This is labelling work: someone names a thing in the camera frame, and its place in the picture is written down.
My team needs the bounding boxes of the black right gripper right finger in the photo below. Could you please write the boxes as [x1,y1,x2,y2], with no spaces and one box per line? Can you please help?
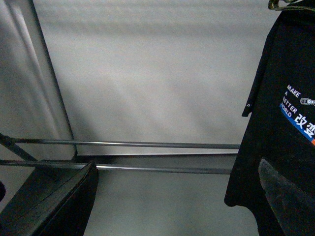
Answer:
[258,158,315,236]

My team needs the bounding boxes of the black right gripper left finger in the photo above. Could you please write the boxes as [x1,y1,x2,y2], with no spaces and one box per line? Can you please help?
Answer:
[0,162,99,236]

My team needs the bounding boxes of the black printed t-shirt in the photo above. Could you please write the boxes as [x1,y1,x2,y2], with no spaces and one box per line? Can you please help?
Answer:
[224,10,315,236]

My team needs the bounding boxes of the green clothes hanger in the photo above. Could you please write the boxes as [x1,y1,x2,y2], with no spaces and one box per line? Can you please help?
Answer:
[268,0,315,12]

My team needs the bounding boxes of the metal clothes rack frame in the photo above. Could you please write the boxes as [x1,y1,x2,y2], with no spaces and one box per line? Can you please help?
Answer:
[0,134,240,175]

